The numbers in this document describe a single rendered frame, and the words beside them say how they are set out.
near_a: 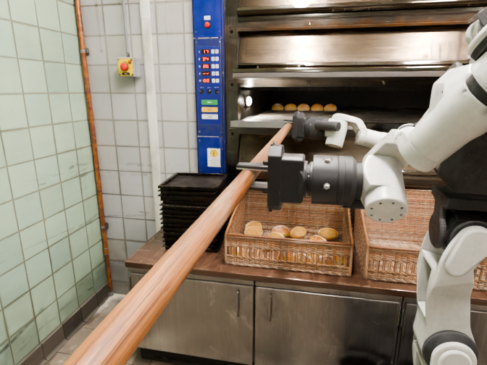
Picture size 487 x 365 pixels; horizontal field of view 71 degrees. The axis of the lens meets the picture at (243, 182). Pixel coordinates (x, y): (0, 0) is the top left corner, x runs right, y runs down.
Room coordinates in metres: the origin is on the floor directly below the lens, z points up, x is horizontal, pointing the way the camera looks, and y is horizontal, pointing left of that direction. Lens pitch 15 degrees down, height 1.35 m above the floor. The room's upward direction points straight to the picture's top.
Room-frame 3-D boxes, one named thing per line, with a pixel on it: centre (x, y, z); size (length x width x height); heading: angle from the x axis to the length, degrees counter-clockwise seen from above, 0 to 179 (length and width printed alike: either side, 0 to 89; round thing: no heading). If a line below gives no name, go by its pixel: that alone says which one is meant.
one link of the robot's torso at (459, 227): (0.87, -0.61, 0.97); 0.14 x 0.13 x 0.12; 168
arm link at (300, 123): (1.41, -0.26, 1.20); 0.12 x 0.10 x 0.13; 43
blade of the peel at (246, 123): (1.72, -0.25, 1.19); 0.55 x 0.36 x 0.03; 78
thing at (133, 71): (1.97, 0.62, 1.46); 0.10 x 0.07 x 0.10; 79
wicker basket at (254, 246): (1.58, -0.23, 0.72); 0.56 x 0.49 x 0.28; 78
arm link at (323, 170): (0.60, -0.11, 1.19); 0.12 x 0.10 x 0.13; 78
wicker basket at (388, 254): (1.45, -0.82, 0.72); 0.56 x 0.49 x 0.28; 79
